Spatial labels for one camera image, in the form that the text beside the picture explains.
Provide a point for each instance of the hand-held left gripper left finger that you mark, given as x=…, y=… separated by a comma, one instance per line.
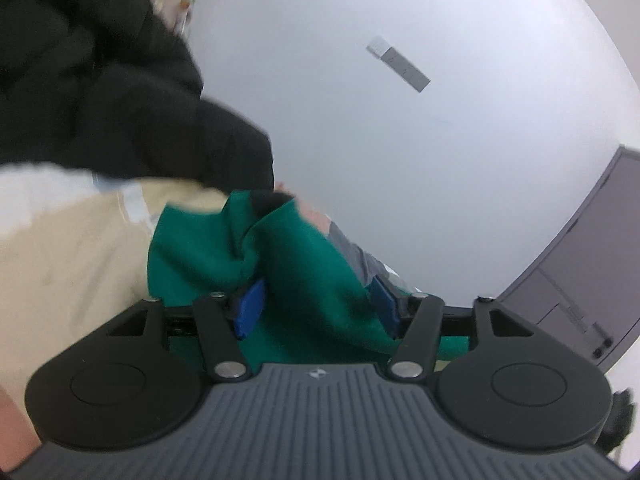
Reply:
x=252, y=305

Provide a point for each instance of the grey wall switch panel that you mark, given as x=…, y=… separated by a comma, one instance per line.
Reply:
x=406, y=69

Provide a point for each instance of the grey door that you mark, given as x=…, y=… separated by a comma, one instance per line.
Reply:
x=590, y=260

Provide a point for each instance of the green garment with white lining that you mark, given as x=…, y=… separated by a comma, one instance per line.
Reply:
x=300, y=270

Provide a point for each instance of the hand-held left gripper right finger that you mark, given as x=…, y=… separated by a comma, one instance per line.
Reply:
x=386, y=302

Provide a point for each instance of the black puffer jacket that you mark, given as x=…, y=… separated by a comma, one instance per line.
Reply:
x=100, y=85

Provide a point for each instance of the pastel patchwork bed sheet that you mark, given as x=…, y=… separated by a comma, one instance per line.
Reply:
x=65, y=260

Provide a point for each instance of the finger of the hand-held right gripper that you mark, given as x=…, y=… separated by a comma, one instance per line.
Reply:
x=620, y=415

